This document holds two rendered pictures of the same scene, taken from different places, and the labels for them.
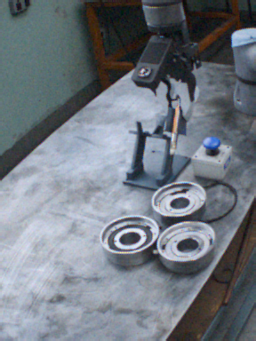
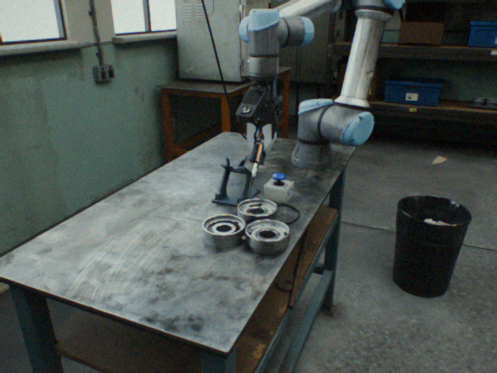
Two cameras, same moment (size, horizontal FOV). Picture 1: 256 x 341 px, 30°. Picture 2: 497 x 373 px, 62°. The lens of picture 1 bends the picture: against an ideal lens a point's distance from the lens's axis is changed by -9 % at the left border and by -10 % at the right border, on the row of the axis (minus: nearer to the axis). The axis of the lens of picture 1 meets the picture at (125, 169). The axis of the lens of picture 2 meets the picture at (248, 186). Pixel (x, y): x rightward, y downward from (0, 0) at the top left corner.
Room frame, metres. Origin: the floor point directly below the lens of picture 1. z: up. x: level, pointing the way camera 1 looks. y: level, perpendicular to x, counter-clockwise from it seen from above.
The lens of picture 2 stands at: (-0.18, 0.17, 1.32)
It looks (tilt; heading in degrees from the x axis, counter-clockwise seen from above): 23 degrees down; 346
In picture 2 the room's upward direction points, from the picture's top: straight up
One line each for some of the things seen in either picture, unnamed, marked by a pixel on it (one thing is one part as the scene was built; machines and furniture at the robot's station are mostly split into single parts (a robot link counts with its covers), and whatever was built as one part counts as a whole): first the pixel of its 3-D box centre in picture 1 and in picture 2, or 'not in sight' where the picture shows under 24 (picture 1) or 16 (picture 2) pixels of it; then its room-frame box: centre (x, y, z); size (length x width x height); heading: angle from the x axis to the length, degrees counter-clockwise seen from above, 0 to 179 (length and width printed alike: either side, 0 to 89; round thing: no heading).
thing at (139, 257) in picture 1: (131, 241); (223, 231); (0.69, 0.02, 0.82); 0.10 x 0.10 x 0.04
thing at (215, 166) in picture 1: (214, 158); (279, 189); (0.89, -0.19, 0.82); 0.08 x 0.07 x 0.05; 143
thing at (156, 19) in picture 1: (163, 12); (262, 66); (0.87, -0.13, 1.19); 0.08 x 0.08 x 0.05
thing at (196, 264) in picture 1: (188, 249); (267, 237); (0.64, -0.08, 0.82); 0.10 x 0.10 x 0.04
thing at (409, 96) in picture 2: not in sight; (413, 90); (3.50, -2.47, 0.56); 0.52 x 0.38 x 0.22; 50
